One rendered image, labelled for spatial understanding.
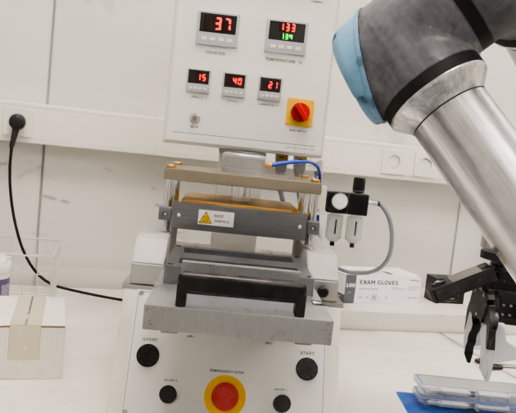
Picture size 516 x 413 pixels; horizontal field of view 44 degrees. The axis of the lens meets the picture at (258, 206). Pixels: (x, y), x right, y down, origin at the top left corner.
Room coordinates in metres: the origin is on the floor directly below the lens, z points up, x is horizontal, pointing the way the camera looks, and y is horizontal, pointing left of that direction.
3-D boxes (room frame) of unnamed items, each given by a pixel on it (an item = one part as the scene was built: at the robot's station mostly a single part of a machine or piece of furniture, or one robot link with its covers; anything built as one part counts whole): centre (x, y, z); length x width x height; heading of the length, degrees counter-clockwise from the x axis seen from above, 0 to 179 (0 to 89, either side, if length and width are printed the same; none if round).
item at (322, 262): (1.10, -0.11, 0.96); 0.26 x 0.05 x 0.07; 3
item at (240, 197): (1.17, 0.03, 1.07); 0.22 x 0.17 x 0.10; 93
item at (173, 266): (0.91, 0.02, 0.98); 0.20 x 0.17 x 0.03; 93
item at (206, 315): (0.86, 0.02, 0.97); 0.30 x 0.22 x 0.08; 3
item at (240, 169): (1.20, 0.02, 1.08); 0.31 x 0.24 x 0.13; 93
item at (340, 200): (1.31, -0.18, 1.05); 0.15 x 0.05 x 0.15; 93
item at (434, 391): (1.06, -0.40, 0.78); 0.18 x 0.06 x 0.02; 91
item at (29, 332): (1.07, 0.38, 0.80); 0.19 x 0.13 x 0.09; 15
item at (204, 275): (0.72, 0.01, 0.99); 0.15 x 0.02 x 0.04; 93
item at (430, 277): (1.72, -0.53, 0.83); 0.09 x 0.06 x 0.07; 103
